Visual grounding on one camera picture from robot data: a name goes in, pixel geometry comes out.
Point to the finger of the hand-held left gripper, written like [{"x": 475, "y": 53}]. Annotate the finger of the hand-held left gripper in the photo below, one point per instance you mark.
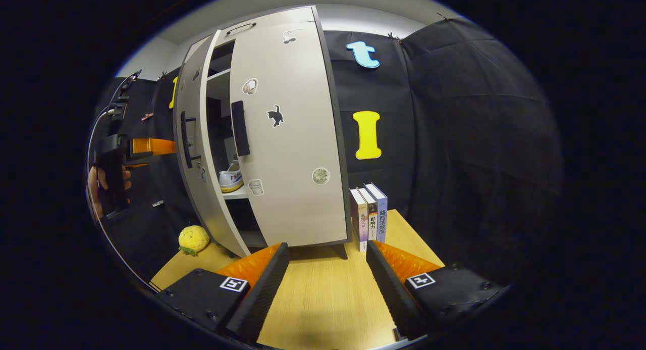
[
  {"x": 151, "y": 147},
  {"x": 137, "y": 163}
]

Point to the white shoe cabinet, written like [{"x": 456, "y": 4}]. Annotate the white shoe cabinet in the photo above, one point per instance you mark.
[{"x": 218, "y": 85}]

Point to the cabinet door with disc sticker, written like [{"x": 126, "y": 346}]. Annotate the cabinet door with disc sticker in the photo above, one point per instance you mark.
[{"x": 292, "y": 153}]

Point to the white canvas shoe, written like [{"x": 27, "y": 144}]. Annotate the white canvas shoe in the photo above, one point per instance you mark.
[{"x": 231, "y": 180}]

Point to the black spine book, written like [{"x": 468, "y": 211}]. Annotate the black spine book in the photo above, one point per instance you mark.
[{"x": 372, "y": 218}]

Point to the yellow plush toy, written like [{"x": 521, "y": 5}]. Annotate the yellow plush toy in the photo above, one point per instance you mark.
[{"x": 194, "y": 239}]

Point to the lavender spine book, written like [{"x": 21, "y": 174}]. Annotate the lavender spine book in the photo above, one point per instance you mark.
[{"x": 382, "y": 216}]

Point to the black cloth clip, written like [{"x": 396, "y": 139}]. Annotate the black cloth clip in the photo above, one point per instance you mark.
[{"x": 162, "y": 77}]

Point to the white spine book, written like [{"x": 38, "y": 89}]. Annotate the white spine book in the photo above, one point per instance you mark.
[{"x": 359, "y": 218}]

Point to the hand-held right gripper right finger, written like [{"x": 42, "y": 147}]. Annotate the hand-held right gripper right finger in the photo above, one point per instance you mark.
[{"x": 391, "y": 294}]

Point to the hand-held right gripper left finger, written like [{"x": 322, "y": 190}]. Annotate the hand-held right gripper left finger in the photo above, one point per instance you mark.
[{"x": 262, "y": 294}]

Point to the black backdrop cloth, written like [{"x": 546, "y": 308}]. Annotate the black backdrop cloth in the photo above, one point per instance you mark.
[{"x": 479, "y": 138}]

